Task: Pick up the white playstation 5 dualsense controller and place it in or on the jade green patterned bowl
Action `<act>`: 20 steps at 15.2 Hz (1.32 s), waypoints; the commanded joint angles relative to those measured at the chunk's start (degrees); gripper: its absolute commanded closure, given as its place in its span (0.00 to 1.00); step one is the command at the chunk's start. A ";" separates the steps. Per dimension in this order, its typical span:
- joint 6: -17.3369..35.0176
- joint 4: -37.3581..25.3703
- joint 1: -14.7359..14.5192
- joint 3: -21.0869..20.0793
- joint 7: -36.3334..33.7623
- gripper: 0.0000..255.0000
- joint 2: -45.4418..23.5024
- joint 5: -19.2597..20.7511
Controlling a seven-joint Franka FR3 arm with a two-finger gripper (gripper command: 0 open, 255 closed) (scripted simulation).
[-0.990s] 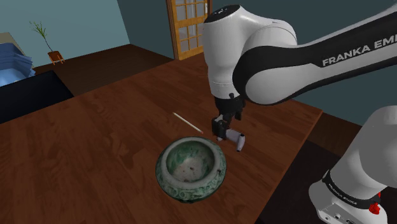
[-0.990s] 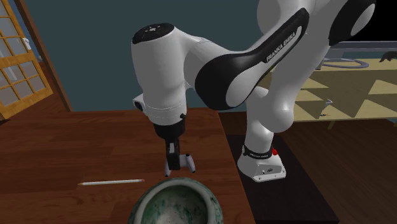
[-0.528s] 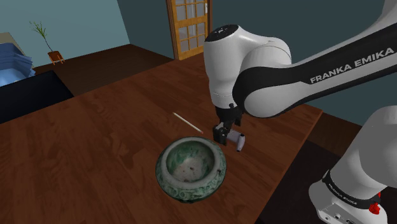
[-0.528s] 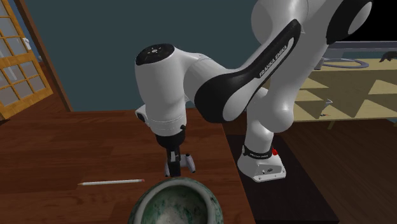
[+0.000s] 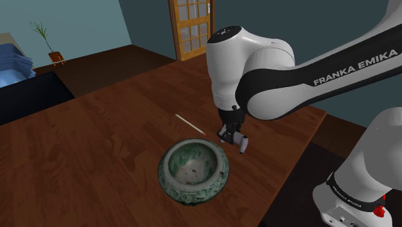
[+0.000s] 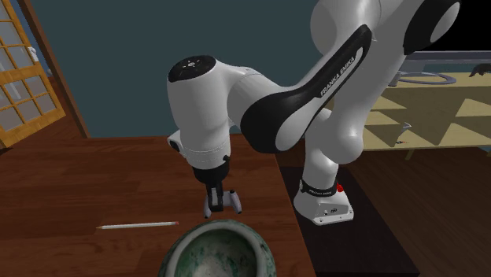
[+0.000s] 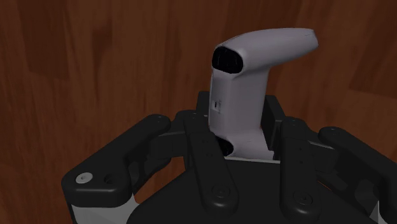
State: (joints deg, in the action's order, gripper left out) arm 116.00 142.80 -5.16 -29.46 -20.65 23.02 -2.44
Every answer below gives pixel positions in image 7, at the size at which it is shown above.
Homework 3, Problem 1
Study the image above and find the white game controller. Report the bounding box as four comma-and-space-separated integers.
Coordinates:
207, 27, 319, 162

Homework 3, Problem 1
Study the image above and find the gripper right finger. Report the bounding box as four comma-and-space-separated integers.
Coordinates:
258, 94, 397, 224

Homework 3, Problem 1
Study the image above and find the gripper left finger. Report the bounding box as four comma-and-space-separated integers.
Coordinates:
60, 90, 240, 218

